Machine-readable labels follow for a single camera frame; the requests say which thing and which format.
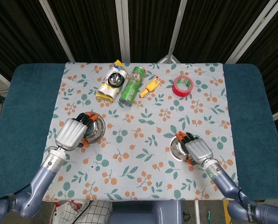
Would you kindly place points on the fruit print tablecloth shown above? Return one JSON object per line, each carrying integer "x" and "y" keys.
{"x": 139, "y": 151}

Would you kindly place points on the yellow rubber chicken toy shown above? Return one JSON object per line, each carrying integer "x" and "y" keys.
{"x": 149, "y": 87}

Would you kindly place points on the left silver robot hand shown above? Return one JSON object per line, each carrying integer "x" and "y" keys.
{"x": 70, "y": 133}

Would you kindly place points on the teal table cover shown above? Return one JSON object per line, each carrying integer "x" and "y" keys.
{"x": 24, "y": 116}

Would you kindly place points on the silver call bell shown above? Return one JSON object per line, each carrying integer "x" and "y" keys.
{"x": 115, "y": 79}

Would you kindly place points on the white checkered cloth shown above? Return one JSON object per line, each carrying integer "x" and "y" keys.
{"x": 92, "y": 213}

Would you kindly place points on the stainless steel bowl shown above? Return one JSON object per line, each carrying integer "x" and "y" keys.
{"x": 178, "y": 149}
{"x": 97, "y": 130}

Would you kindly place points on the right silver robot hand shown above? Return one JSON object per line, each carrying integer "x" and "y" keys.
{"x": 198, "y": 149}

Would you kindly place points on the dark folding screen white frame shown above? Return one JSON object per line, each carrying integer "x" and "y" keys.
{"x": 94, "y": 28}

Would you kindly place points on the blue-grey robot torso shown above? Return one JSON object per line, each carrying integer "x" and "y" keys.
{"x": 148, "y": 213}

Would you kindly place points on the red tape roll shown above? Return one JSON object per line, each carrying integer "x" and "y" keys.
{"x": 176, "y": 89}

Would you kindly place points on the white rolls pack yellow label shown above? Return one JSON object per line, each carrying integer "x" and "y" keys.
{"x": 106, "y": 93}

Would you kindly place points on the green chips can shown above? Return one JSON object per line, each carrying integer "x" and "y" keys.
{"x": 132, "y": 86}

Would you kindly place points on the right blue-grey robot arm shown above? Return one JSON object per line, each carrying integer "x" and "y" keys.
{"x": 223, "y": 184}

